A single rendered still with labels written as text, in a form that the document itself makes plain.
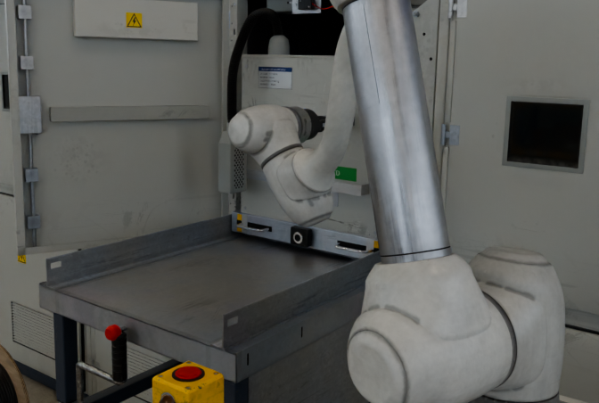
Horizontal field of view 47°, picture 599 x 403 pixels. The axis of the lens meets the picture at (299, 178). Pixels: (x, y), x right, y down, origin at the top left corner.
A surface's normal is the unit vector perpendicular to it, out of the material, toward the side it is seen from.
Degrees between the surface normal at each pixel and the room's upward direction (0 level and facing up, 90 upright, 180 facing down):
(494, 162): 90
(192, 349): 90
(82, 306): 90
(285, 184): 90
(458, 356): 70
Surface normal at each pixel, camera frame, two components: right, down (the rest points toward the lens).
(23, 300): -0.59, 0.12
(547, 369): 0.47, 0.16
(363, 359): -0.75, 0.18
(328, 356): 0.80, 0.11
